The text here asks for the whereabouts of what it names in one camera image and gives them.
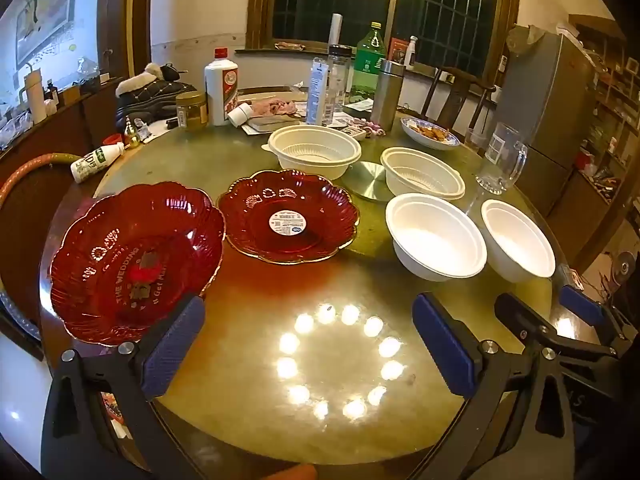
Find stainless steel thermos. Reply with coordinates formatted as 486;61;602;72
371;59;406;131

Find red patterned box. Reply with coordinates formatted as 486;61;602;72
100;391;128;441

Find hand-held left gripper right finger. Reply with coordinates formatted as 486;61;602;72
411;292;576;480

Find cream ribbed plastic bowl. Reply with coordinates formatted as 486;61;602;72
261;125;362;181
380;146;466;201

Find pink wrapped candies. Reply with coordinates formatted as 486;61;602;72
350;119;387;139

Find clear bottle black cap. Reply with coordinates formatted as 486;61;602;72
326;44;352;126

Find pink cloth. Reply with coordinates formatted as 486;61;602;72
250;99;299;117

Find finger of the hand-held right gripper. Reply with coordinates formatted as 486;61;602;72
495;294;616;358
560;285;640;346

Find dark wooden sideboard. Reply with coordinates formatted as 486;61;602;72
0;76;132;321

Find white liquor bottle red cap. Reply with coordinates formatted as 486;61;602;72
204;47;240;127

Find blue patterned plate with food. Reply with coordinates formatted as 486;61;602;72
401;116;462;152

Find black quilted bag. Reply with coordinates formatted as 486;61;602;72
115;62;198;131

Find red glass plate gold lettering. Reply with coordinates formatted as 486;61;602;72
48;183;227;347

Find white disposable bowl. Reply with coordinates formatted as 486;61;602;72
385;192;488;282
481;199;557;283

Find colourful hula hoop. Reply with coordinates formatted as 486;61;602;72
0;151;76;211

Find glass jar gold lid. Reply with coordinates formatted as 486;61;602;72
176;91;209;132

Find small white cup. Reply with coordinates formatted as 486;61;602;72
227;103;254;128

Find wooden chair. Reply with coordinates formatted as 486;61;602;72
421;66;496;131

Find wooden wall shelf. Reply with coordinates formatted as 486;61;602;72
570;14;640;266

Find window with dark grille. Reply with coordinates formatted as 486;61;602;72
247;0;521;78

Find clear glass mug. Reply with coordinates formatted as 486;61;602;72
475;122;529;196

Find small white plastic bottle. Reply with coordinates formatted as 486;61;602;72
70;141;126;184

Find round metal disc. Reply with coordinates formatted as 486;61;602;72
346;161;396;202

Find blue and white carton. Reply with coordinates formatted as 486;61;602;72
306;57;328;126

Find white tumbler with handle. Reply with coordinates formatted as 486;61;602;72
21;68;48;125

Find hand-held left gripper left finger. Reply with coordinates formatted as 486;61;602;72
42;295;207;480

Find book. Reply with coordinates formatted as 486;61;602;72
242;116;303;136

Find small clear glass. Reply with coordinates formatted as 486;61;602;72
465;127;493;157

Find large wall mirror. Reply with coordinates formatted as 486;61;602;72
0;0;128;126

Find grey refrigerator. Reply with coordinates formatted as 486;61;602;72
492;27;601;218

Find green plastic bottle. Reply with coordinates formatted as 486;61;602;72
351;21;388;103

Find red glass plate white sticker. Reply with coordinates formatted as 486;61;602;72
216;169;361;265

